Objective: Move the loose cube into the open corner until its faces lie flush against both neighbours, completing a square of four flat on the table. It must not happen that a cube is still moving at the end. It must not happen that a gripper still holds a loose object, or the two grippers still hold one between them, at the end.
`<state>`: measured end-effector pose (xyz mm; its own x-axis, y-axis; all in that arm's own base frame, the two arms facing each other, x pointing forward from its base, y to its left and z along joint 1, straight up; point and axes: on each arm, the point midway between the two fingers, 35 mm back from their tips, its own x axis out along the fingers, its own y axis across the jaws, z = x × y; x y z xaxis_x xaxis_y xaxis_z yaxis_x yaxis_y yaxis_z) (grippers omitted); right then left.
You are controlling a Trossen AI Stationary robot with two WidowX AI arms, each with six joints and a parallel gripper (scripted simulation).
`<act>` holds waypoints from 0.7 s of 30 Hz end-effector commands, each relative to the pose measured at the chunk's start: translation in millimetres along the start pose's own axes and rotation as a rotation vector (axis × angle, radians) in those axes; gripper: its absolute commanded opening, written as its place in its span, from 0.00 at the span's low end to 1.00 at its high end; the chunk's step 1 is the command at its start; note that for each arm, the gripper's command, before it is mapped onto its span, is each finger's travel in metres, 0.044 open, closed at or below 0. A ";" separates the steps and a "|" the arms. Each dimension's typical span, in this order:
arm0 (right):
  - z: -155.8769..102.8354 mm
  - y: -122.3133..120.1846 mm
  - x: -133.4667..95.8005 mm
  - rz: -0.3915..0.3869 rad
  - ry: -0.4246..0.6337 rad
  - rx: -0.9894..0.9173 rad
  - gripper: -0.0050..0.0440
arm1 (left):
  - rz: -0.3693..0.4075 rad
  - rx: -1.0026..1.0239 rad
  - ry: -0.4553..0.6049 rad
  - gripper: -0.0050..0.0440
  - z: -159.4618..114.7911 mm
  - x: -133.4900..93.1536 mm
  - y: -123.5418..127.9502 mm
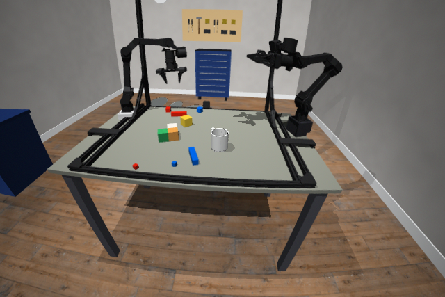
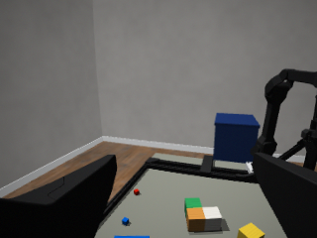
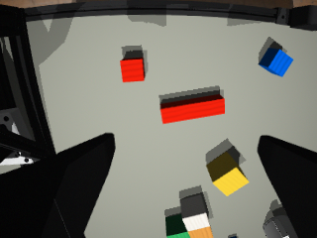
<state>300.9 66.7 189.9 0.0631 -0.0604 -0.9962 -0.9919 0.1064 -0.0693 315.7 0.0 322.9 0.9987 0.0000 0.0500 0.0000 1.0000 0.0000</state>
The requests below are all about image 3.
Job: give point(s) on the green cube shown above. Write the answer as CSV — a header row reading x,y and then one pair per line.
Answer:
x,y
175,227

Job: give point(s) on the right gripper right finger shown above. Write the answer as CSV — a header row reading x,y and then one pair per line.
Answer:
x,y
292,171

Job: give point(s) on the orange cube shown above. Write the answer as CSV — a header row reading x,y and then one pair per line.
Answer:
x,y
201,233

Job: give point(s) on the red cube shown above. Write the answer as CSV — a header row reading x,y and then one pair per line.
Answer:
x,y
133,69

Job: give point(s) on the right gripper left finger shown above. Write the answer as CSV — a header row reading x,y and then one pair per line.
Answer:
x,y
54,197

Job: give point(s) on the blue cube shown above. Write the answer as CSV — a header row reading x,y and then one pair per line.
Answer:
x,y
276,61

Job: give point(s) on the grey mug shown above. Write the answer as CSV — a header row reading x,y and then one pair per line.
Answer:
x,y
270,229

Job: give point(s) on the red rectangular bar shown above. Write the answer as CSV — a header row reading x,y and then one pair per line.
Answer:
x,y
192,108

